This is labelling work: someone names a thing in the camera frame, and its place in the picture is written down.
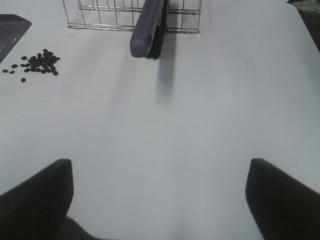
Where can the pile of coffee beans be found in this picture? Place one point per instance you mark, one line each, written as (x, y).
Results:
(40, 65)

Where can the chrome wire dish rack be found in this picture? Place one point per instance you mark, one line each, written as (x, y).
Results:
(183, 16)

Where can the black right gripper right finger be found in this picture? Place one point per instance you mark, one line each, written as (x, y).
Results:
(283, 208)

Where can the purple hand brush black bristles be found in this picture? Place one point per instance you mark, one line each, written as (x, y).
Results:
(148, 34)

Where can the purple plastic dustpan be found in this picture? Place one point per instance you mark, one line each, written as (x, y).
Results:
(12, 29)

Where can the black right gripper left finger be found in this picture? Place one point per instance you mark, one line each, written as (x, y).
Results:
(36, 208)

